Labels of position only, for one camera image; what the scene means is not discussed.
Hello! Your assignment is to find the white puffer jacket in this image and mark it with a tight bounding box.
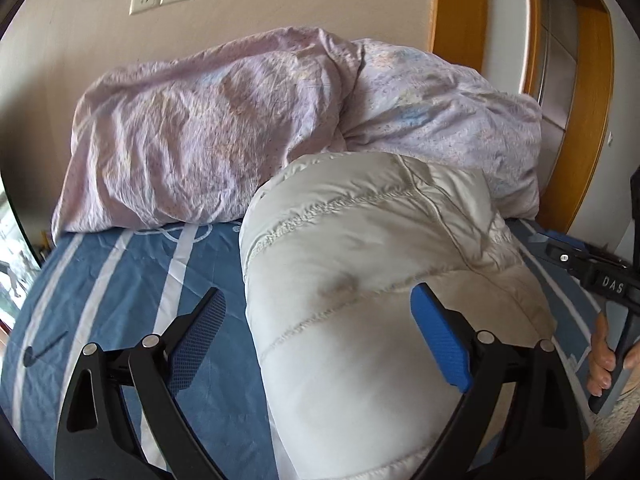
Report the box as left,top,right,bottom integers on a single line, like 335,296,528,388
240,153,555,479

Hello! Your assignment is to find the right hand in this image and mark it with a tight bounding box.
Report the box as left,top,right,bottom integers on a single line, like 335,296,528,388
587,312,616,398

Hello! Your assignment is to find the blue striped bed sheet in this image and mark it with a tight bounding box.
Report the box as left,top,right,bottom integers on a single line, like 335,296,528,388
1,220,596,479

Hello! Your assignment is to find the lilac floral duvet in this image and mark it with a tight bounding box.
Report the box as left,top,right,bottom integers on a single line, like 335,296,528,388
340,39,541,219

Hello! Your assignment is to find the pink floral pillow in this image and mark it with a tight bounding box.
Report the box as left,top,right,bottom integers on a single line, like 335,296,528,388
51,27,362,236

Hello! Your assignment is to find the wooden door frame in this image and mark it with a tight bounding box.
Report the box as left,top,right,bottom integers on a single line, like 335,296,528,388
427,0,614,232

